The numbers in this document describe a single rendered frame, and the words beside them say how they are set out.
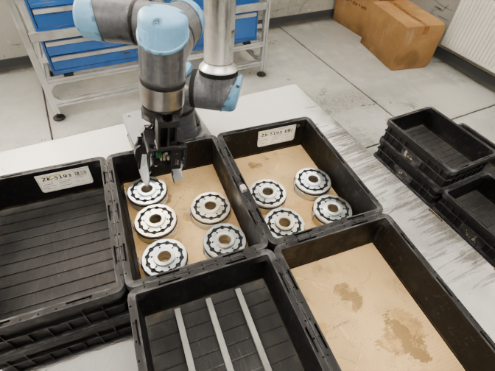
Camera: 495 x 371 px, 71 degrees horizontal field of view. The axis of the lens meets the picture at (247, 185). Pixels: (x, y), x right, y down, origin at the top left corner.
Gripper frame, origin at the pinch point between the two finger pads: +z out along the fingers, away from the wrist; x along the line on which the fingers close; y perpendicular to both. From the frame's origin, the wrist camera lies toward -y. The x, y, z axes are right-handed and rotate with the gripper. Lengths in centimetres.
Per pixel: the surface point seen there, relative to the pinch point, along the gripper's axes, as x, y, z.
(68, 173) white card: -19.6, -18.0, 12.0
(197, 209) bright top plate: 9.2, 0.0, 12.8
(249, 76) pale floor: 115, -199, 85
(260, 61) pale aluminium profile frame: 122, -198, 70
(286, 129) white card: 41.3, -18.1, 4.0
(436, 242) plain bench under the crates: 78, 22, 20
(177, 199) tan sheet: 5.9, -7.7, 16.4
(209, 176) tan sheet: 16.7, -13.4, 14.9
